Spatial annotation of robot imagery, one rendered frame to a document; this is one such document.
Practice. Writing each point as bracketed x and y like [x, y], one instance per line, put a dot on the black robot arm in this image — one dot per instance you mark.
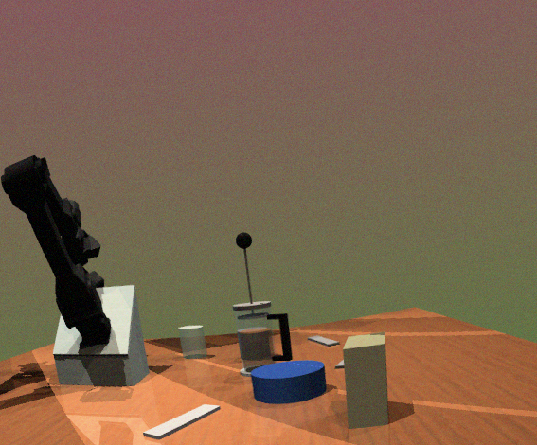
[30, 188]

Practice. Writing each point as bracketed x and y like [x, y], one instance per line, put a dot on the blue short cylinder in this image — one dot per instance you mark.
[289, 382]

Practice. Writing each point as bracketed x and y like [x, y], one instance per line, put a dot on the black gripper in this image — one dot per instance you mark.
[97, 280]

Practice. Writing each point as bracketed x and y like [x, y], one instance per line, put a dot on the glass french press with black handle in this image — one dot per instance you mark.
[255, 327]

